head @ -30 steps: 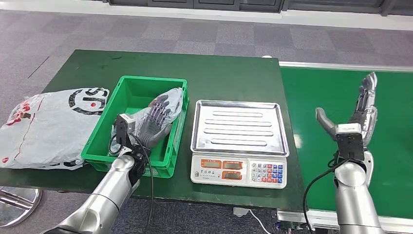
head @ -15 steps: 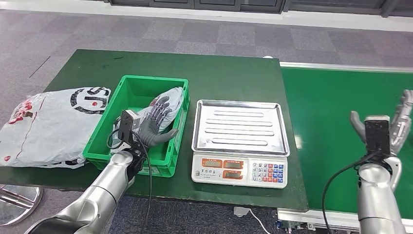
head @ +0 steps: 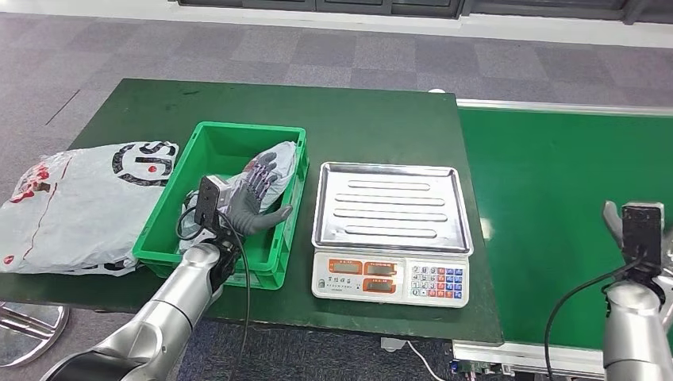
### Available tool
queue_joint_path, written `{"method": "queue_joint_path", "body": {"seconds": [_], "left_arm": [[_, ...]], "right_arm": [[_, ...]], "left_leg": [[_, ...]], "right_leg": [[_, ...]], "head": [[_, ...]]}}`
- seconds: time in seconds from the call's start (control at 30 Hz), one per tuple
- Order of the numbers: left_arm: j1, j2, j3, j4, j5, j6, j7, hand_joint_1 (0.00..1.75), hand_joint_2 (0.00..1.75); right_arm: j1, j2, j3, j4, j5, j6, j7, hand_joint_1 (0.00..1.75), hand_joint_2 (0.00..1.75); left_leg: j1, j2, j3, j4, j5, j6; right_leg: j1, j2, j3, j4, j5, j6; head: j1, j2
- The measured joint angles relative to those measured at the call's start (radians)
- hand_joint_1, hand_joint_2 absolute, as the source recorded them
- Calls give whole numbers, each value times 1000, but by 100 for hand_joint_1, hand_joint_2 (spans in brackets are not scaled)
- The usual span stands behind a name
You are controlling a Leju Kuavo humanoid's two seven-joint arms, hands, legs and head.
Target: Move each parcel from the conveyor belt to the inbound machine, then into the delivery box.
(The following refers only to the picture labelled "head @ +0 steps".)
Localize green plastic crate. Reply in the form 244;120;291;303
132;121;308;291

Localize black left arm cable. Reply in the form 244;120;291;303
175;190;252;381

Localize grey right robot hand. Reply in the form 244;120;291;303
602;200;625;249

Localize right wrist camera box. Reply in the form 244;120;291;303
620;202;665;269

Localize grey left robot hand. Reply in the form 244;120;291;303
227;152;294;236

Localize white cable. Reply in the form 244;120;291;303
406;341;451;381

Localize grey parcel bag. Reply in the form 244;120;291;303
179;140;298;253

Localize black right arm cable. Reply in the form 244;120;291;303
543;255;648;381

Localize large white printed parcel bag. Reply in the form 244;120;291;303
0;140;180;277

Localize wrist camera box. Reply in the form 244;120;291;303
620;202;665;269
194;175;231;233

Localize green circuit board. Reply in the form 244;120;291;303
451;358;498;375

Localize white electronic scale steel tray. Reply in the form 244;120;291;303
311;161;475;310

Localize chrome round stool base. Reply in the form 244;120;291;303
0;302;70;368

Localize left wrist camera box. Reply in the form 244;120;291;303
194;175;231;233

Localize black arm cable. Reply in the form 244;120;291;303
175;190;252;381
543;255;648;381

